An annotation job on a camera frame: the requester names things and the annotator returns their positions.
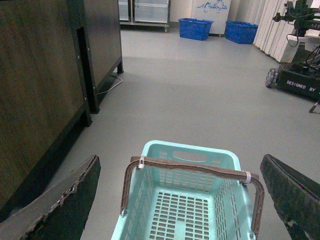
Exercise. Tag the dark wooden display cabinet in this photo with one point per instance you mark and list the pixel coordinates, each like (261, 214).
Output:
(56, 58)

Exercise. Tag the white zip tie right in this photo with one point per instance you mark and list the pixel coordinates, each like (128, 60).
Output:
(248, 177)

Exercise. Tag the blue plastic crate left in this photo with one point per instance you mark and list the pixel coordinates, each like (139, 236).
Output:
(195, 29)

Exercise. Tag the brown basket handle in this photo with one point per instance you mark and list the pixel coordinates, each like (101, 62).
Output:
(222, 173)

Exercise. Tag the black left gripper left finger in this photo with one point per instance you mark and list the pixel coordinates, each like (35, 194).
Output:
(61, 212)

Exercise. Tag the white zip tie left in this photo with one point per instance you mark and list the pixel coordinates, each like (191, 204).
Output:
(141, 162)

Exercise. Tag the white zip tie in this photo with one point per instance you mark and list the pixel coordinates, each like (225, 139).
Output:
(248, 177)
(141, 162)

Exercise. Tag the blue plastic crate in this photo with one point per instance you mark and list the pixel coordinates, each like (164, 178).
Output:
(195, 29)
(240, 32)

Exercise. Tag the white printed board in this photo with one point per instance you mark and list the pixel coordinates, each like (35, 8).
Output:
(212, 10)

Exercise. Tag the metal shelving rack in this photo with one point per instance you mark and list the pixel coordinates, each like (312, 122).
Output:
(145, 13)

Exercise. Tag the light teal plastic basket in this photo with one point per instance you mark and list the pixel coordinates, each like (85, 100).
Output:
(172, 204)

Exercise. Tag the blue plastic crate right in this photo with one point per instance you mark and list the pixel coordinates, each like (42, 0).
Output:
(240, 32)

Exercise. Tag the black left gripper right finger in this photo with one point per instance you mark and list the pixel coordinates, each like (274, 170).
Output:
(295, 196)

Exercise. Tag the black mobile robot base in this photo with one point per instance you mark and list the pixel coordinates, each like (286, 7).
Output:
(301, 78)

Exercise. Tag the white folding partition panels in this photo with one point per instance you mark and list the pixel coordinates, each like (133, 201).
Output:
(271, 36)

